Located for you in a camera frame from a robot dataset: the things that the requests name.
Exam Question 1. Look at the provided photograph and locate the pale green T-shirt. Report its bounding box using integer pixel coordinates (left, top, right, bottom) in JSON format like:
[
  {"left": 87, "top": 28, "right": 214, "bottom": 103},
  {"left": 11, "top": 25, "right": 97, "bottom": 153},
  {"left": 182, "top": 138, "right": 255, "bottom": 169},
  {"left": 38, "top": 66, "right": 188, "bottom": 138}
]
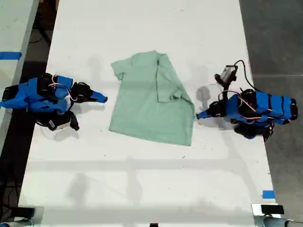
[{"left": 108, "top": 50, "right": 196, "bottom": 147}]

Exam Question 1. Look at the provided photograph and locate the long blue tape strip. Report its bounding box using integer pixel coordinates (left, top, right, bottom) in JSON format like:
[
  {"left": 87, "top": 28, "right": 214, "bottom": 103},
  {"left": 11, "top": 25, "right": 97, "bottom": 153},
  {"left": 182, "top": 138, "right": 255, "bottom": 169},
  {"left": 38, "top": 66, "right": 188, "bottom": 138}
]
[{"left": 0, "top": 51, "right": 23, "bottom": 61}]

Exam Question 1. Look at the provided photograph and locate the white side table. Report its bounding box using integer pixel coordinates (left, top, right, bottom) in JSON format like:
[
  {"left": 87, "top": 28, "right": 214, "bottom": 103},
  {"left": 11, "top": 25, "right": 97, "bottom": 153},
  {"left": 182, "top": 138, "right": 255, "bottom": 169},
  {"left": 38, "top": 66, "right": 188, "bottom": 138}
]
[{"left": 0, "top": 0, "right": 40, "bottom": 152}]

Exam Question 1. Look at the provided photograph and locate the small blue tape piece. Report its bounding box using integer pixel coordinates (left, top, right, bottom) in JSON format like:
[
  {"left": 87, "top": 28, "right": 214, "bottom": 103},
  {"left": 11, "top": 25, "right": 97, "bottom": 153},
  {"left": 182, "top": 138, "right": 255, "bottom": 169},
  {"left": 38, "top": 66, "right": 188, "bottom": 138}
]
[{"left": 262, "top": 190, "right": 276, "bottom": 200}]

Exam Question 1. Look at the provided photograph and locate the small black box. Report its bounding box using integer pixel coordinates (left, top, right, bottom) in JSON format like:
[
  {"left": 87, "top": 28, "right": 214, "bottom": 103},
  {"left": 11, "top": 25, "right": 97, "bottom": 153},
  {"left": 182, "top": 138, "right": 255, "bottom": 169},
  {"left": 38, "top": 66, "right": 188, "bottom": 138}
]
[
  {"left": 17, "top": 207, "right": 36, "bottom": 218},
  {"left": 261, "top": 204, "right": 285, "bottom": 215}
]

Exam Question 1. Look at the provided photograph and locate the short black camera stalk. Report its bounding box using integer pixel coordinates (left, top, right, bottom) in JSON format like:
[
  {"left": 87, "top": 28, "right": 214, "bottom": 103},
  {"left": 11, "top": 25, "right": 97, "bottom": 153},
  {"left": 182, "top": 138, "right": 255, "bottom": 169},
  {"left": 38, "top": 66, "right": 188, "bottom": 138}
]
[
  {"left": 67, "top": 110, "right": 80, "bottom": 131},
  {"left": 214, "top": 73, "right": 237, "bottom": 100}
]

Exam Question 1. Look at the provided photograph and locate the grey black camera box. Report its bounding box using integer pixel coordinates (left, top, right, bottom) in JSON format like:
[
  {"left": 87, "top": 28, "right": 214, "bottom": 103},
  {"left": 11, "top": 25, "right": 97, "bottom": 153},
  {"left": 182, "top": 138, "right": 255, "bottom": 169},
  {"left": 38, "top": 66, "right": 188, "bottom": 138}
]
[{"left": 221, "top": 65, "right": 239, "bottom": 81}]

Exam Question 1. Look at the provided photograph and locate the black white camera box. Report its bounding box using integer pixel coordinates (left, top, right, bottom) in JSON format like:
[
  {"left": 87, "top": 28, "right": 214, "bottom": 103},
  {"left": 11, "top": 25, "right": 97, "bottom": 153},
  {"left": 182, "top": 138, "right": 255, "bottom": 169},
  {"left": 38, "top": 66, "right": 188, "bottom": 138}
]
[{"left": 40, "top": 115, "right": 72, "bottom": 132}]

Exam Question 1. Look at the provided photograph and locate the black camera cable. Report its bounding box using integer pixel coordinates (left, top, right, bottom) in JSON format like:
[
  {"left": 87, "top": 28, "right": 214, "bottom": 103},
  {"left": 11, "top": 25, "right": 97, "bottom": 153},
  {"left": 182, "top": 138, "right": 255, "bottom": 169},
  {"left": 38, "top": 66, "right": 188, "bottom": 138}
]
[{"left": 233, "top": 59, "right": 261, "bottom": 92}]

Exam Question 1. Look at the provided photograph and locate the black floor cable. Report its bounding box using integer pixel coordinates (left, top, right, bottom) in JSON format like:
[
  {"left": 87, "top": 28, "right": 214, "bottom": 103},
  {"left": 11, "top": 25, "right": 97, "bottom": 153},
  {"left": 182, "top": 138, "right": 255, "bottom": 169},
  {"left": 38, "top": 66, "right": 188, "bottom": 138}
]
[{"left": 28, "top": 22, "right": 52, "bottom": 44}]

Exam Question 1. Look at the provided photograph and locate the metal table bracket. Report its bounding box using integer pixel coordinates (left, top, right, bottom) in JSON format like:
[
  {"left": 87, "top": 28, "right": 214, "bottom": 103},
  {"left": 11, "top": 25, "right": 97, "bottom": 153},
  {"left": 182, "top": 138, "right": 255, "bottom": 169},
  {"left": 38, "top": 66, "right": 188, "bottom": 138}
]
[
  {"left": 13, "top": 206, "right": 45, "bottom": 227},
  {"left": 251, "top": 203, "right": 285, "bottom": 227}
]

